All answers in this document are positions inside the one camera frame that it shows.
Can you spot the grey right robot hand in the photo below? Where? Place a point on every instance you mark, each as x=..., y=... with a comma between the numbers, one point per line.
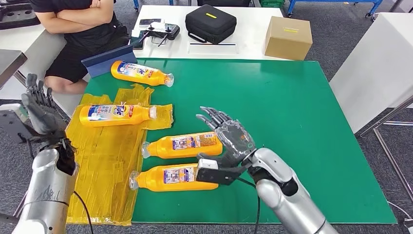
x=235, y=139

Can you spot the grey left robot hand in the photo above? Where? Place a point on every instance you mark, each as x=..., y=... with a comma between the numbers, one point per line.
x=43, y=113

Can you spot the orange plastic bottle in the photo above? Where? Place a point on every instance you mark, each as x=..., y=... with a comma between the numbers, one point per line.
x=106, y=116
x=180, y=184
x=138, y=73
x=193, y=151

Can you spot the person's right forearm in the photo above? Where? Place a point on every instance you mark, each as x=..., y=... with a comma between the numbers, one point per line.
x=70, y=25

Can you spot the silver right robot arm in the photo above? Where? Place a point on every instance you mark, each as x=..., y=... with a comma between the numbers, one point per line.
x=290, y=206

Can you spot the person's left forearm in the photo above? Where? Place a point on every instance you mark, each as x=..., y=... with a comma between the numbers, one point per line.
x=83, y=13

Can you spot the dark grey side table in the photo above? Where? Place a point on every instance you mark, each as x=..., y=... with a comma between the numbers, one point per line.
x=9, y=62

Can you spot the white and grey desk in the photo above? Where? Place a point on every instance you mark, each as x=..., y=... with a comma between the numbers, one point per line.
x=32, y=51

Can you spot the green table mat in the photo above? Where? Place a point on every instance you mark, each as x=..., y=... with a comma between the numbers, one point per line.
x=290, y=97

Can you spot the yellow taped cardboard sheet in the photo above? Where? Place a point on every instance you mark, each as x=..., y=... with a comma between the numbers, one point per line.
x=103, y=168

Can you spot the blue tablet case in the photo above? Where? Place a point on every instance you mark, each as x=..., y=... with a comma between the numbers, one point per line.
x=108, y=64

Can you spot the person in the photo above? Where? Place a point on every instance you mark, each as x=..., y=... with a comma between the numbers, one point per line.
x=87, y=38

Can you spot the black moulded tray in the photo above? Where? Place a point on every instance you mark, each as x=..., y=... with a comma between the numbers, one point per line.
x=16, y=14

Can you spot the brown cardboard box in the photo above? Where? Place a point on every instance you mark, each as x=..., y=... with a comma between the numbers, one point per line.
x=287, y=43

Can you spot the black carrying case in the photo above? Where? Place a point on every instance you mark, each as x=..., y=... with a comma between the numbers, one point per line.
x=209, y=27

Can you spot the dark tablet device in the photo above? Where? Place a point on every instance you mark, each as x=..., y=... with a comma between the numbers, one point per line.
x=138, y=43

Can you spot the black remote controller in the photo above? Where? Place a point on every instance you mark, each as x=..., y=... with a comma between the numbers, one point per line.
x=168, y=32

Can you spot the black crate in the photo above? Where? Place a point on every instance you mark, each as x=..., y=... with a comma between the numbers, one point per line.
x=226, y=2

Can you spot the green plastic crate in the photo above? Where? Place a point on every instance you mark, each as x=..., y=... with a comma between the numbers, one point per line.
x=272, y=3

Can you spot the white side table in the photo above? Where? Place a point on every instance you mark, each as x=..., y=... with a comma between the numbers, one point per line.
x=380, y=62

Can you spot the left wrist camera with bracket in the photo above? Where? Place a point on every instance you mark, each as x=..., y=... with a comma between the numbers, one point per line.
x=11, y=121

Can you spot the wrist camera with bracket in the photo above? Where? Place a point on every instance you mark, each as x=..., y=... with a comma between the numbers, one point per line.
x=209, y=174
x=11, y=121

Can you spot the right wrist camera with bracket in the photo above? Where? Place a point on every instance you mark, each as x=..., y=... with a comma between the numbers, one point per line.
x=209, y=174

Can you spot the grey metal table rail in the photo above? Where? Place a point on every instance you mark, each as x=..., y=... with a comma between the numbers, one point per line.
x=20, y=205

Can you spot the grey metal leg frame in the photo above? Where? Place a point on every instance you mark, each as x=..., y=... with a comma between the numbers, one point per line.
x=385, y=117

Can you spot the blue metal cart frame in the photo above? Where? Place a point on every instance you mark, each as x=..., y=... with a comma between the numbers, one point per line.
x=355, y=1

